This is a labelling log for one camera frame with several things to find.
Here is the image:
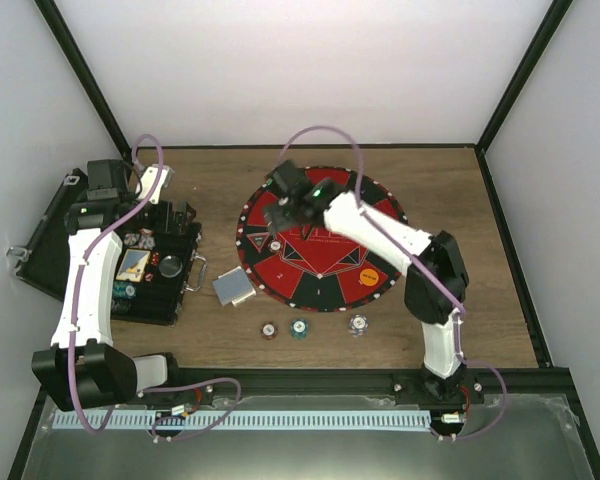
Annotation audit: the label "orange big blind button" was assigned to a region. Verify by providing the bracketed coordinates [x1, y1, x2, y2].
[359, 268, 380, 287]

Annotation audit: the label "teal chip stack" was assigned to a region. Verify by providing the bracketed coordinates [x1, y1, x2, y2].
[290, 318, 309, 339]

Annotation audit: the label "brown 100 chip stack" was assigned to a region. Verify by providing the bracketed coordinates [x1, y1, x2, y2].
[260, 322, 278, 340]

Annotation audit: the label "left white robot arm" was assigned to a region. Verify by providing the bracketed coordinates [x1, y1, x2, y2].
[31, 160, 201, 411]

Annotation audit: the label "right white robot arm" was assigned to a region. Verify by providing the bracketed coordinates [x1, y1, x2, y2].
[264, 160, 469, 403]

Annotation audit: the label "chips in case top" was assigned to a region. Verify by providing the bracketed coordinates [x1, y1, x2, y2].
[123, 229, 156, 250]

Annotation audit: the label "triangular all in marker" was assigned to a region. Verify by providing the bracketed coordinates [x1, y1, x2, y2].
[247, 232, 270, 252]

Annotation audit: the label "round red black poker mat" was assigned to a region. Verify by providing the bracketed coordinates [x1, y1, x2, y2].
[236, 183, 400, 312]

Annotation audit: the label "clear dealer button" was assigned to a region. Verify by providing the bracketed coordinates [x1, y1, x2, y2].
[158, 255, 184, 279]

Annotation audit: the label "black poker chip case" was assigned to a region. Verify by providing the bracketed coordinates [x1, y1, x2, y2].
[14, 168, 201, 326]

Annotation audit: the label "card box in case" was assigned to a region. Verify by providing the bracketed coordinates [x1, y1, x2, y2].
[115, 249, 151, 283]

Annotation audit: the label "teal chips in case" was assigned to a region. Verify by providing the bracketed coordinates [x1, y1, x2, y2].
[111, 281, 136, 314]

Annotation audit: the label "blue orange chip stack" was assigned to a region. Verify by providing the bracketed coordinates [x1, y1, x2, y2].
[348, 314, 369, 337]

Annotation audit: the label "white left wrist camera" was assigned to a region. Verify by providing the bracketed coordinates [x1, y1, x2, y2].
[136, 164, 174, 205]

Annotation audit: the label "perforated light blue rail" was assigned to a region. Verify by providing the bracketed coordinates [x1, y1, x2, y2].
[52, 410, 431, 431]

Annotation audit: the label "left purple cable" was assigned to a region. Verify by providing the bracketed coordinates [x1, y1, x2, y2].
[68, 133, 242, 446]

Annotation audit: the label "purple cable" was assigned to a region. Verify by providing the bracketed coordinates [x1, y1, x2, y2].
[68, 133, 242, 446]
[281, 125, 509, 444]

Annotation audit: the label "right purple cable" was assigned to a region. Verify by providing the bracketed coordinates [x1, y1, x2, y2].
[281, 125, 509, 444]

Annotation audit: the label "black front mounting rail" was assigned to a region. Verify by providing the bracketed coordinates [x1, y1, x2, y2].
[132, 368, 579, 410]

